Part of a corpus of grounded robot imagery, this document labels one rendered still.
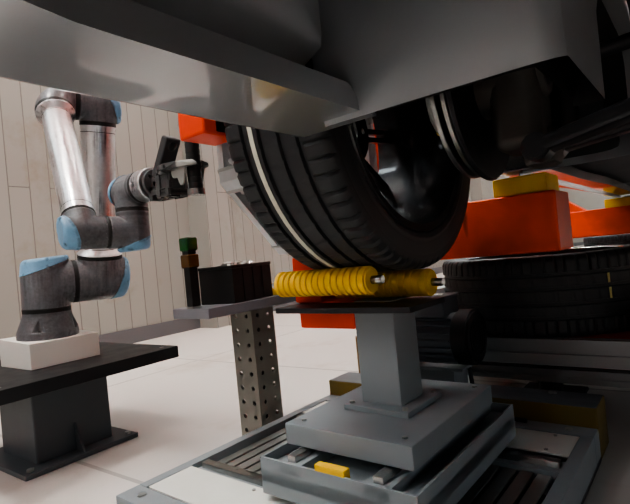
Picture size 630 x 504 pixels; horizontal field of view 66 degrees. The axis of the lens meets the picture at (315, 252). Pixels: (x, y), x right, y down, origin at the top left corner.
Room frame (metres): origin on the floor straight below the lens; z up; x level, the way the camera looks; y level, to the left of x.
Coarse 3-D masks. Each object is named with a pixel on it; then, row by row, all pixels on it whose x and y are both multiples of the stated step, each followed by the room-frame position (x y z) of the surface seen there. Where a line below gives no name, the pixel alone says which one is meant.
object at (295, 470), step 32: (480, 416) 1.15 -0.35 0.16; (512, 416) 1.16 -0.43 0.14; (288, 448) 1.07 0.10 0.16; (448, 448) 1.00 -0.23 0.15; (480, 448) 1.00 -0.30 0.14; (288, 480) 0.96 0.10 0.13; (320, 480) 0.91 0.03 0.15; (352, 480) 0.87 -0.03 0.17; (384, 480) 0.84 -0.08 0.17; (416, 480) 0.89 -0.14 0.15; (448, 480) 0.88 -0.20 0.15
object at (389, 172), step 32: (352, 128) 0.84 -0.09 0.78; (384, 128) 1.33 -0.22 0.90; (416, 128) 1.27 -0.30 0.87; (384, 160) 1.33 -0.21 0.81; (416, 160) 1.27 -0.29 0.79; (448, 160) 1.21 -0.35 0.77; (384, 192) 1.30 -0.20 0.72; (416, 192) 1.23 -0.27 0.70; (448, 192) 1.16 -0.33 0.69; (416, 224) 1.00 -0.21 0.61
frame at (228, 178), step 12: (372, 120) 1.38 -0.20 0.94; (228, 144) 1.01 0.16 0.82; (372, 144) 1.38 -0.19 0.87; (228, 156) 1.01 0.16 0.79; (372, 156) 1.38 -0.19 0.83; (228, 168) 0.99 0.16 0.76; (228, 180) 0.99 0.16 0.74; (228, 192) 1.02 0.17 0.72; (240, 192) 1.03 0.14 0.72; (240, 204) 1.04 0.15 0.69; (252, 216) 1.05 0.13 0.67; (264, 228) 1.08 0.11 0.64
